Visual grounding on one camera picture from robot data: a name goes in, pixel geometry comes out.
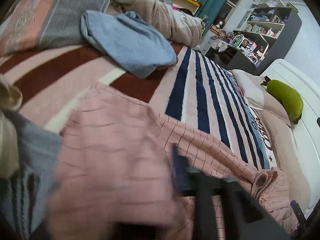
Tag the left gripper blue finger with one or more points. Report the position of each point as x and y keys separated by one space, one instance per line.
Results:
x=185 y=176

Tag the pink checked pants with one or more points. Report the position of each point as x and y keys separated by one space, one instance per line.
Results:
x=115 y=165

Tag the striped plush bed blanket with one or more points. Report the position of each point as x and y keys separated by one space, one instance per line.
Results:
x=195 y=91

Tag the pink knitted pillow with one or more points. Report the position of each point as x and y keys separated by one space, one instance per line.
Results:
x=277 y=134

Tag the green plush pillow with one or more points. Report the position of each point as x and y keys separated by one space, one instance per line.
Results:
x=290 y=99

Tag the dark desk with clutter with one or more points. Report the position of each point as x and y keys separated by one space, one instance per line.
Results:
x=235 y=58

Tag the folded light blue garment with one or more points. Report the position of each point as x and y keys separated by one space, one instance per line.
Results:
x=131 y=42

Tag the beige and grey quilt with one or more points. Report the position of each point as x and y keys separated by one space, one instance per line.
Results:
x=44 y=24

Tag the dark wall bookshelf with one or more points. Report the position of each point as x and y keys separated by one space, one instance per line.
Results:
x=281 y=23

